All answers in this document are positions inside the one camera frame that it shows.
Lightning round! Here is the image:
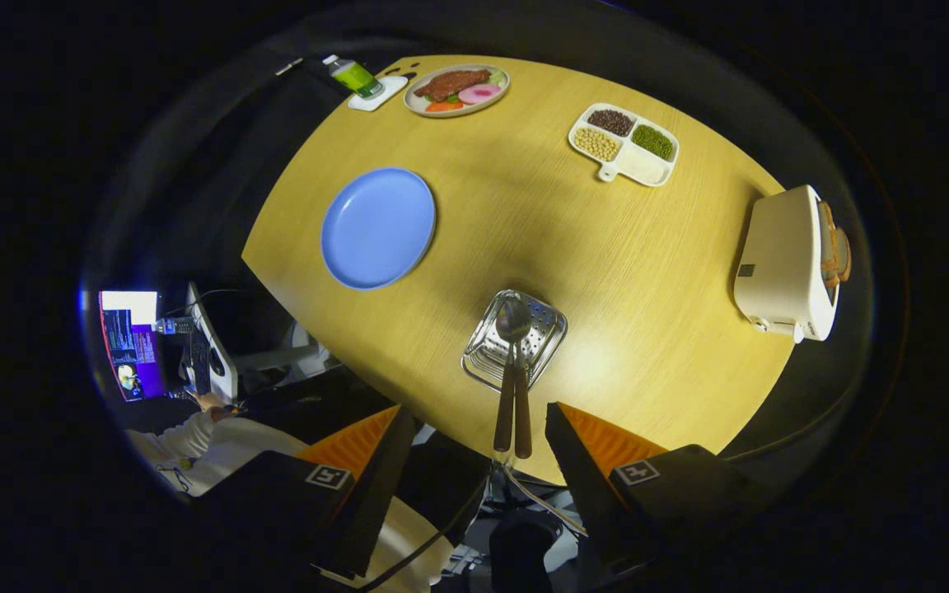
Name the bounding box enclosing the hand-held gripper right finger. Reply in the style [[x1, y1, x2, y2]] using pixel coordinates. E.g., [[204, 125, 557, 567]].
[[545, 402, 772, 577]]

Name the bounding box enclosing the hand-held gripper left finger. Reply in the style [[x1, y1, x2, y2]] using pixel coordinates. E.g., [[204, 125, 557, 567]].
[[194, 404, 419, 580]]

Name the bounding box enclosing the metal fork wooden handle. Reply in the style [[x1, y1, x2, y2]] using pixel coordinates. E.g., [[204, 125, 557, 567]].
[[512, 342, 534, 460]]

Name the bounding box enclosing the metal spoon wooden handle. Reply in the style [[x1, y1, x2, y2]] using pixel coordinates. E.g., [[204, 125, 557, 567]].
[[493, 296, 531, 452]]

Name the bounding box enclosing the white laptop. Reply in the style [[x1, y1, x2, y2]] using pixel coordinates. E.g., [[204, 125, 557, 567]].
[[185, 282, 240, 404]]

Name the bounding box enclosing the blue plate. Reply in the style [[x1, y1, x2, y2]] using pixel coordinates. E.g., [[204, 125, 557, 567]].
[[320, 167, 437, 292]]

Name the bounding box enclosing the computer monitor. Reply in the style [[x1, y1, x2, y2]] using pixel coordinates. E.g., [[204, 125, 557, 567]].
[[98, 290, 166, 403]]

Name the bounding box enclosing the white toaster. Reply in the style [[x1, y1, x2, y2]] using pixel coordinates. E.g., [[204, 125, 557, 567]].
[[732, 184, 842, 344]]

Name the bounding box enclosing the white divided tray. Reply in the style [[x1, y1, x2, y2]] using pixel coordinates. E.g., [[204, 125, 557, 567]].
[[568, 102, 680, 188]]

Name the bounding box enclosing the pile of yellow beans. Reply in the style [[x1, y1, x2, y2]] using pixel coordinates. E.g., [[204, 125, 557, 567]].
[[573, 127, 621, 162]]

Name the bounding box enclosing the brown bread slice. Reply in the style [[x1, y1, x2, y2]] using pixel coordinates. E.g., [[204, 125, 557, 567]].
[[816, 200, 843, 285], [833, 226, 853, 283]]

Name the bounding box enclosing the pile of green beans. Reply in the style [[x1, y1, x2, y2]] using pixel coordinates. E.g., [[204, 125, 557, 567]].
[[631, 124, 676, 161]]

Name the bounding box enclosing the pile of brown beans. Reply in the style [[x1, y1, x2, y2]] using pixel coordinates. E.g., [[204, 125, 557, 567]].
[[587, 110, 636, 138]]

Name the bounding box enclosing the white square coaster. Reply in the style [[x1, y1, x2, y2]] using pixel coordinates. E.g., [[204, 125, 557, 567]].
[[348, 76, 409, 113]]

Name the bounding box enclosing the beige food plate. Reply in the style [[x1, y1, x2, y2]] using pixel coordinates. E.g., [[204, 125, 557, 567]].
[[403, 64, 512, 119]]

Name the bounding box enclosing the brown meat slab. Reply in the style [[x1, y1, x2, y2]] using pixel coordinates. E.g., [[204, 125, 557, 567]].
[[414, 69, 492, 101]]

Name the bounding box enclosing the green plastic bottle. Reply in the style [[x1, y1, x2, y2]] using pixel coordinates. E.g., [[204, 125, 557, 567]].
[[322, 54, 385, 100]]

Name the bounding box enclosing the white cable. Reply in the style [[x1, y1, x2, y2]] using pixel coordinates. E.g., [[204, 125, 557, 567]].
[[501, 464, 588, 538]]

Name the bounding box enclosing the black cable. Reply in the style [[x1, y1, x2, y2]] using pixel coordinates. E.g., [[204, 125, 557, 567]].
[[357, 465, 493, 591]]

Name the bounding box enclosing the white metal frame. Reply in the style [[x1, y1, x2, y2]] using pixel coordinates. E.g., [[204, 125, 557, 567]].
[[231, 321, 334, 380]]

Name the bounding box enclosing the metal wire basket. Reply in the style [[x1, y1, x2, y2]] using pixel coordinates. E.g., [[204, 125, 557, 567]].
[[461, 289, 568, 394]]

